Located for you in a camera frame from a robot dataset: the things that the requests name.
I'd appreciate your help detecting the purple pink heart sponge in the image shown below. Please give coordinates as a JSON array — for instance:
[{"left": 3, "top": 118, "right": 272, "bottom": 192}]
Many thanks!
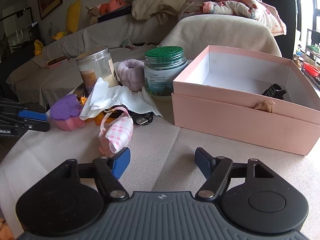
[{"left": 50, "top": 94, "right": 86, "bottom": 131}]

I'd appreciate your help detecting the pink plaid drawstring pouch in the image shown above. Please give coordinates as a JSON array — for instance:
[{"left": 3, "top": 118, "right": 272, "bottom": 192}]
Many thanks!
[{"left": 98, "top": 106, "right": 133, "bottom": 157}]

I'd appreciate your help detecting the orange fabric flower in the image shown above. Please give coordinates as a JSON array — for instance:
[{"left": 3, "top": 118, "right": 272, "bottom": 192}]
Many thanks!
[{"left": 80, "top": 96, "right": 106, "bottom": 125}]

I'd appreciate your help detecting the white paper tissue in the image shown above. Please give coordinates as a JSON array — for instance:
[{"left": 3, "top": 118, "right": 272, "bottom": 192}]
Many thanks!
[{"left": 79, "top": 78, "right": 161, "bottom": 120}]

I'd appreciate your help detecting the black hair claw clip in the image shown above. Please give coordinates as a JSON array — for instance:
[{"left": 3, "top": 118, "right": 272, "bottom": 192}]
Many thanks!
[{"left": 262, "top": 83, "right": 286, "bottom": 100}]

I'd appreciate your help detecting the beige covered sofa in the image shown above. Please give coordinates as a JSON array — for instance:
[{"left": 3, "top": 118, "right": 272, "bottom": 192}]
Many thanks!
[{"left": 5, "top": 15, "right": 281, "bottom": 107}]

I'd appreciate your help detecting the pink cardboard box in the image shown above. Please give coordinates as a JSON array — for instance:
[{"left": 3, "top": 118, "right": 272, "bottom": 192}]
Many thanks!
[{"left": 172, "top": 46, "right": 319, "bottom": 155}]

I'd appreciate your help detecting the brown bow on box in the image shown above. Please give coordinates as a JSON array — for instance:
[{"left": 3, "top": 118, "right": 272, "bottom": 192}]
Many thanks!
[{"left": 253, "top": 101, "right": 275, "bottom": 113}]

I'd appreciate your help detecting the clear plastic powder jar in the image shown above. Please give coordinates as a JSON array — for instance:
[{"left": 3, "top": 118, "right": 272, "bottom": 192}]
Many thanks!
[{"left": 75, "top": 46, "right": 119, "bottom": 94}]

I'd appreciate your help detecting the lilac fluffy scrunchie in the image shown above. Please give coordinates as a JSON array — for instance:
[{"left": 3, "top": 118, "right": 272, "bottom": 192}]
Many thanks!
[{"left": 117, "top": 59, "right": 145, "bottom": 92}]

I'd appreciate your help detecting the yellow pillow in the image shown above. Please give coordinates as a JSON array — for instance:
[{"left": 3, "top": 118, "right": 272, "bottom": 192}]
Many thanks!
[{"left": 66, "top": 0, "right": 81, "bottom": 34}]

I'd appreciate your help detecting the green lid glass jar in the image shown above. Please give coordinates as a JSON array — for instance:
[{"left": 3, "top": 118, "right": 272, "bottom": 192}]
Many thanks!
[{"left": 144, "top": 46, "right": 188, "bottom": 96}]

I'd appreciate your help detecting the red plastic basin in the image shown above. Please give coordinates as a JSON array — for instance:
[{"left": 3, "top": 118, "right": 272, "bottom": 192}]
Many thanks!
[{"left": 303, "top": 62, "right": 320, "bottom": 77}]

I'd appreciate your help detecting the floral pink blanket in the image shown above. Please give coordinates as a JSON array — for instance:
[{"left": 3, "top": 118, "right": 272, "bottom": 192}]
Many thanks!
[{"left": 178, "top": 0, "right": 287, "bottom": 36}]

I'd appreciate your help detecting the beige pillow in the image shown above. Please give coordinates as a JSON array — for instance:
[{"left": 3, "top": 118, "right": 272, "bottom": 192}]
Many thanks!
[{"left": 131, "top": 0, "right": 186, "bottom": 25}]

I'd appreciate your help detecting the black usb cable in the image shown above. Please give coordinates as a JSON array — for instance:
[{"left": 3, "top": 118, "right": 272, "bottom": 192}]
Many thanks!
[{"left": 128, "top": 110, "right": 155, "bottom": 126}]

